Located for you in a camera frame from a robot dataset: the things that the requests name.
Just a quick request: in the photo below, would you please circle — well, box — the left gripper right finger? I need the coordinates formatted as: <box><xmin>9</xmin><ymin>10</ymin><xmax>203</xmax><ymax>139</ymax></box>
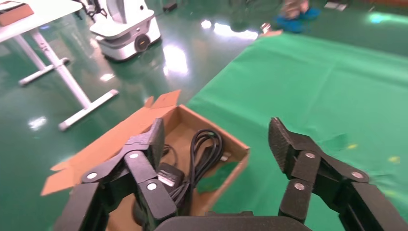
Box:
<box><xmin>268</xmin><ymin>117</ymin><xmax>408</xmax><ymax>231</ymax></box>

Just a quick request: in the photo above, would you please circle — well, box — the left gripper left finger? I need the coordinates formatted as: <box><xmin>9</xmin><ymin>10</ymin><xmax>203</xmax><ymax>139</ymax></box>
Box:
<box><xmin>54</xmin><ymin>118</ymin><xmax>178</xmax><ymax>231</ymax></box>

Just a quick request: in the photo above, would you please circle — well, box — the thick black power cord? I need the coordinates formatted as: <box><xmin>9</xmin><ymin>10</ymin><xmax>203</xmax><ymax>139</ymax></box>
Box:
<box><xmin>172</xmin><ymin>128</ymin><xmax>231</xmax><ymax>215</ymax></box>

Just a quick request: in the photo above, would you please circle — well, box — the open brown cardboard box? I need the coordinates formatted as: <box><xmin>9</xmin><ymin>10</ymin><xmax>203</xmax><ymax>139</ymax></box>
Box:
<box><xmin>40</xmin><ymin>90</ymin><xmax>250</xmax><ymax>231</ymax></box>

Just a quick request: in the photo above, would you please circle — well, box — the small brown box with contents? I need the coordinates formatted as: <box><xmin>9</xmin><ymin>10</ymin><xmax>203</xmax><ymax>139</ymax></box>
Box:
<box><xmin>0</xmin><ymin>0</ymin><xmax>35</xmax><ymax>27</ymax></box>

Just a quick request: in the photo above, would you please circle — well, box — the green cloth scrap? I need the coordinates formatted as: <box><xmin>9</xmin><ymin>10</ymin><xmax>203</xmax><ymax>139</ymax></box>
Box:
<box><xmin>195</xmin><ymin>161</ymin><xmax>239</xmax><ymax>194</ymax></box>

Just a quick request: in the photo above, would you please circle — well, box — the green table cloth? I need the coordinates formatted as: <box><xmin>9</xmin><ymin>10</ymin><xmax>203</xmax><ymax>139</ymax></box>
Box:
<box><xmin>186</xmin><ymin>32</ymin><xmax>408</xmax><ymax>231</ymax></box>

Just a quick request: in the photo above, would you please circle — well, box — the white wheeled robot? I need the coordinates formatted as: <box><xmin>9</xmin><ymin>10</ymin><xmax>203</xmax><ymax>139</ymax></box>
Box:
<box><xmin>76</xmin><ymin>0</ymin><xmax>162</xmax><ymax>62</ymax></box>

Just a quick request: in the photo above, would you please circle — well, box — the blue shoe cover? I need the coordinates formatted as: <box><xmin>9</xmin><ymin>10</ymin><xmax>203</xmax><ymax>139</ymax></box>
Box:
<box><xmin>299</xmin><ymin>6</ymin><xmax>321</xmax><ymax>20</ymax></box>
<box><xmin>275</xmin><ymin>15</ymin><xmax>307</xmax><ymax>35</ymax></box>

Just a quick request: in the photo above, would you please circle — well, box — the white table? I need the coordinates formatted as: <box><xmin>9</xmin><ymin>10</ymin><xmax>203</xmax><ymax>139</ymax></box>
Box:
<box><xmin>0</xmin><ymin>0</ymin><xmax>119</xmax><ymax>132</ymax></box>

